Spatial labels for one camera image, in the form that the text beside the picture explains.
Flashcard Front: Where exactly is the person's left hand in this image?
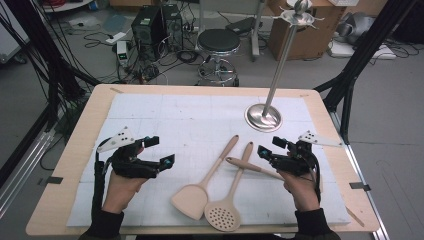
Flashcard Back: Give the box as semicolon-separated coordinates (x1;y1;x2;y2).
101;171;149;214

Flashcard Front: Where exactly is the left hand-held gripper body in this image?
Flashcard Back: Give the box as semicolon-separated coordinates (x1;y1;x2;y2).
95;125;161;179

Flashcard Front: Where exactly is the wooden table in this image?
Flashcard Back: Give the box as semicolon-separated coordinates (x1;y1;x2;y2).
25;83;381;237

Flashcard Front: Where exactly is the black metal frame post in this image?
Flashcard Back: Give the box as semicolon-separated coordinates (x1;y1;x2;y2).
314;0;419;145
0;0;101;132

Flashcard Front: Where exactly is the white foam mat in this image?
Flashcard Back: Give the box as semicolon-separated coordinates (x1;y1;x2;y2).
66;92;352;228

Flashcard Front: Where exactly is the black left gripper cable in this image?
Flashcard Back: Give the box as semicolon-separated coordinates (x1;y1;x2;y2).
91;146;113;214

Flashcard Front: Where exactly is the aluminium rail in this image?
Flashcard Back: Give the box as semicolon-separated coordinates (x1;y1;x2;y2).
0;128;56;218
329;111;391;240

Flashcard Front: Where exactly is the black tape strip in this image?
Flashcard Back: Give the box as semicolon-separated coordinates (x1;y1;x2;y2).
38;176;64;186
349;182;371;192

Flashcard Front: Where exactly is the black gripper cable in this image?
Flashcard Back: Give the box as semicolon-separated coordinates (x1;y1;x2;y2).
309;159;323;204
91;146;113;214

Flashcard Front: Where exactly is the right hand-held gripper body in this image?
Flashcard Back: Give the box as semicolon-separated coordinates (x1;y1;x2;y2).
268;130;344;177

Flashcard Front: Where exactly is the wooden slotted spatula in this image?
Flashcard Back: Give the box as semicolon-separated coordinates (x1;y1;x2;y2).
170;134;240;221

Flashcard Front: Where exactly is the person's right hand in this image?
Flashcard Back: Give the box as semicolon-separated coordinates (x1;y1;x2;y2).
278;170;321;213

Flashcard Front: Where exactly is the large black computer tower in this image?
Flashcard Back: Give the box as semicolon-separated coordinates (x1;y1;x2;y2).
131;5;168;62

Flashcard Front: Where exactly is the black round stool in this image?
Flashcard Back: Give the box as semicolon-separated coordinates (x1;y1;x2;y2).
196;28;242;88

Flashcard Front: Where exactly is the round white table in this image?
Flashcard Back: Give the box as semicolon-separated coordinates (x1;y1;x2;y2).
42;0;94;14

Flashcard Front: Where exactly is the white power strip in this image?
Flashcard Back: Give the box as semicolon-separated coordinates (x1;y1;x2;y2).
105;31;128;46

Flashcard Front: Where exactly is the small black computer tower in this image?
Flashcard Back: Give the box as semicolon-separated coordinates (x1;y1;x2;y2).
162;3;184;52

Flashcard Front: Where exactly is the metal utensil stand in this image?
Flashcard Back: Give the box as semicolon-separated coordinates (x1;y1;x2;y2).
244;0;326;134

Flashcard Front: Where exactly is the small white power supply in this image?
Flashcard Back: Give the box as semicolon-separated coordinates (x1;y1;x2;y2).
116;40;130;66

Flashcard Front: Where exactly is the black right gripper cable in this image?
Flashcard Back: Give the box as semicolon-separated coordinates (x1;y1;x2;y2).
309;159;323;204

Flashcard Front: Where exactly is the beige slotted spatula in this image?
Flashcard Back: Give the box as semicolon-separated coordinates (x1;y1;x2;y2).
225;156;286;183

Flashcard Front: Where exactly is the large cardboard box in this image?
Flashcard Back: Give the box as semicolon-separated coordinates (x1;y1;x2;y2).
268;0;348;62

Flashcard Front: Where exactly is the grey rounded device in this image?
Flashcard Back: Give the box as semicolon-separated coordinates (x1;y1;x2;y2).
335;12;377;45

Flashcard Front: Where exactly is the beige perforated skimmer spoon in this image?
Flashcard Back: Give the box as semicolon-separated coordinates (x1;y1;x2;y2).
203;141;254;233

